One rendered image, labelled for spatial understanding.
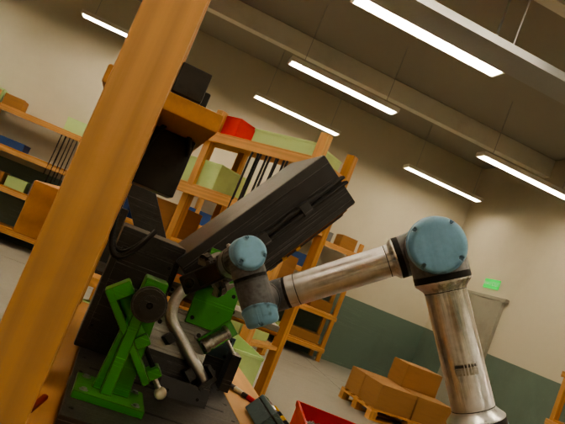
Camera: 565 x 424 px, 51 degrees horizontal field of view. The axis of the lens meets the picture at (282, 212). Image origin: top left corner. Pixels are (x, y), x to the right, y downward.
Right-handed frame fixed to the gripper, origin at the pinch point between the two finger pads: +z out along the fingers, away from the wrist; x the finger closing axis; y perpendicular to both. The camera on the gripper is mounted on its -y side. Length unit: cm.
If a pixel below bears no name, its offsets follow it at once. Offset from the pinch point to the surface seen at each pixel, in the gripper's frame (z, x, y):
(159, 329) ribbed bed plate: 4.1, -6.5, -15.5
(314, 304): 816, -88, 369
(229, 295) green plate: 2.7, -6.6, 4.7
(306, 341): 827, -139, 329
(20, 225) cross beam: -51, 18, -37
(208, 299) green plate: 2.6, -4.9, -1.1
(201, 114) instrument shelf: -40.0, 29.6, 3.2
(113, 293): -24.8, 4.3, -25.3
